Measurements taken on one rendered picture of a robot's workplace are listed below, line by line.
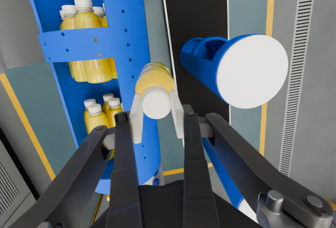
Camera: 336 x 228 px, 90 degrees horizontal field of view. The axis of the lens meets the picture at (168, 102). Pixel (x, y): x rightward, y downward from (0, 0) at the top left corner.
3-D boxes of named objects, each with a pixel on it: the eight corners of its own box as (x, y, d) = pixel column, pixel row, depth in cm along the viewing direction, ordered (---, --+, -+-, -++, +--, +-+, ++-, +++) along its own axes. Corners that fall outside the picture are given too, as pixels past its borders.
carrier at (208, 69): (217, 55, 148) (196, 30, 139) (300, 72, 66) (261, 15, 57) (194, 78, 153) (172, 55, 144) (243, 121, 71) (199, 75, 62)
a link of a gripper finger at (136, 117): (141, 143, 16) (133, 144, 16) (143, 113, 23) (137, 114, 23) (137, 115, 15) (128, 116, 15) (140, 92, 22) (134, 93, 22)
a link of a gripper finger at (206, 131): (186, 126, 14) (221, 122, 14) (179, 104, 19) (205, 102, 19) (187, 141, 15) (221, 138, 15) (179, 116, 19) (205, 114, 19)
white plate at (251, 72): (301, 73, 65) (299, 72, 66) (262, 16, 56) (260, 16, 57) (245, 121, 70) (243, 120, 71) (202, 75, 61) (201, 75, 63)
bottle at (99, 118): (92, 157, 61) (79, 111, 55) (110, 148, 66) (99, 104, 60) (102, 165, 57) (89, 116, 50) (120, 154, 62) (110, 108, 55)
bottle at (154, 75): (171, 87, 42) (184, 121, 24) (143, 91, 42) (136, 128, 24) (167, 58, 39) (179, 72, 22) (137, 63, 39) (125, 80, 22)
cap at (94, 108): (86, 111, 55) (85, 105, 54) (98, 107, 58) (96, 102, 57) (92, 113, 52) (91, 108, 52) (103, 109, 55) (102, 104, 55)
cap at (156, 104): (172, 112, 24) (173, 117, 22) (145, 116, 24) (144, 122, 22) (168, 86, 23) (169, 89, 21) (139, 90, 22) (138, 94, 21)
